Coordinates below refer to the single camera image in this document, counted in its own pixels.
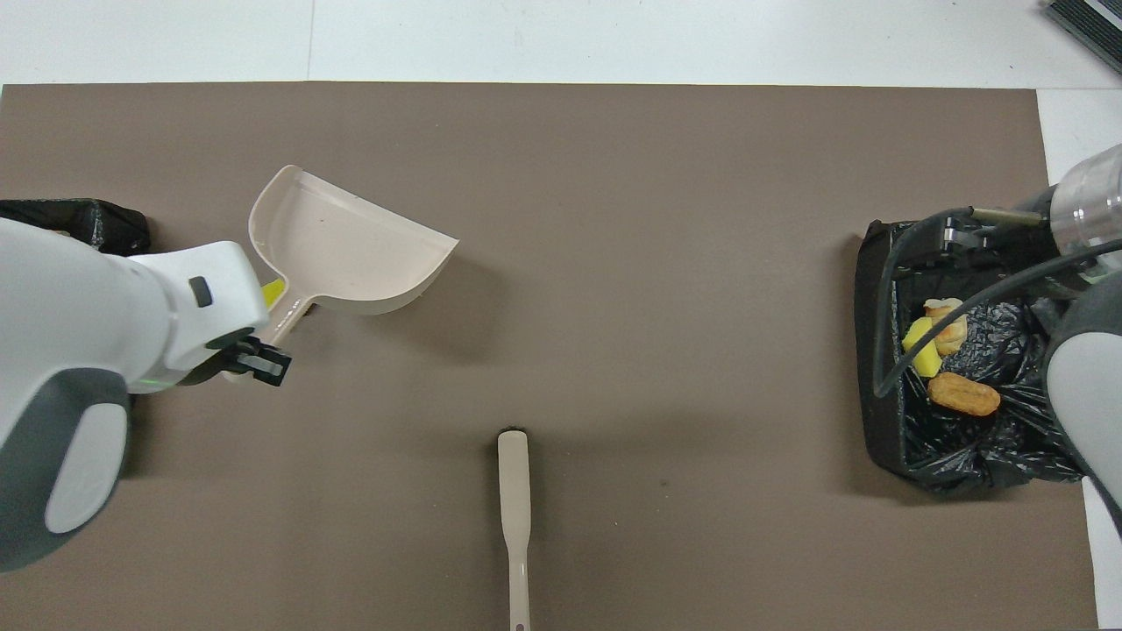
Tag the brown table mat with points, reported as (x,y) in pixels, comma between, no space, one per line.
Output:
(614,219)

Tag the brown bread roll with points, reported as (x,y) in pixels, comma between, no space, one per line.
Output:
(964,394)

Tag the dark ribbed panel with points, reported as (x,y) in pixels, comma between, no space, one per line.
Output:
(1091,22)

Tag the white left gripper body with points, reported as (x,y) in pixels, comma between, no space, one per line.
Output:
(215,359)

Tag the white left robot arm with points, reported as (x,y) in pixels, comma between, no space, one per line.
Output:
(53,298)

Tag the bin with black bag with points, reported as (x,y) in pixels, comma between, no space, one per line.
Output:
(964,456)
(96,223)

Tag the striped bread roll piece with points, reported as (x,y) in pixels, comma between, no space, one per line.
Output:
(951,331)

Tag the green and yellow sponge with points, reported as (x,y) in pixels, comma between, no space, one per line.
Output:
(273,292)

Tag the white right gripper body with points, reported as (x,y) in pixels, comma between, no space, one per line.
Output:
(1034,254)

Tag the small yellow sponge wedge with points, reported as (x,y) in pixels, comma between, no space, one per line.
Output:
(919,349)

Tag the beige plastic dustpan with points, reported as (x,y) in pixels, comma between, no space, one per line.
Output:
(351,254)

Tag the beige hand brush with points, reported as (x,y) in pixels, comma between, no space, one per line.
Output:
(514,491)

